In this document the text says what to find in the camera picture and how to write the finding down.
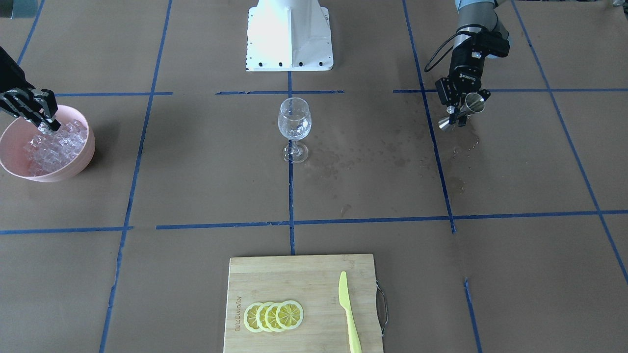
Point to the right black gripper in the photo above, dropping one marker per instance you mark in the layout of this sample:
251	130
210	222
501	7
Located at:
10	73

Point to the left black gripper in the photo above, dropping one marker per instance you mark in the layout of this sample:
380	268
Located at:
465	72

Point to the steel cocktail jigger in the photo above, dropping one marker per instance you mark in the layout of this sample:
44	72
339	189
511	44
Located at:
457	116

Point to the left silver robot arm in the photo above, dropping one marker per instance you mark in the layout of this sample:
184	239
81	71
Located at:
475	16

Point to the clear ice cube pile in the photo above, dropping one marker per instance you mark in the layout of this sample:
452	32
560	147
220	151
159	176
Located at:
47	153

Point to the clear wine glass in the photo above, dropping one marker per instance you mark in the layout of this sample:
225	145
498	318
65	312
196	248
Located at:
295	123

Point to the pink plastic bowl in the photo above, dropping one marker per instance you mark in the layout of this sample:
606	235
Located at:
20	131

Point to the bamboo cutting board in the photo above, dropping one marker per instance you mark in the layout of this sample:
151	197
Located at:
302	304

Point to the yellow plastic knife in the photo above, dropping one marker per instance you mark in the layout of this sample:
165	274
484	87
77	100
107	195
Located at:
344	301

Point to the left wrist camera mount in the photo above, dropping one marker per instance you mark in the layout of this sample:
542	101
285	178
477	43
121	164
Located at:
486	44

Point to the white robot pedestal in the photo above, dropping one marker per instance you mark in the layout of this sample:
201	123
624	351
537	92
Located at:
288	36

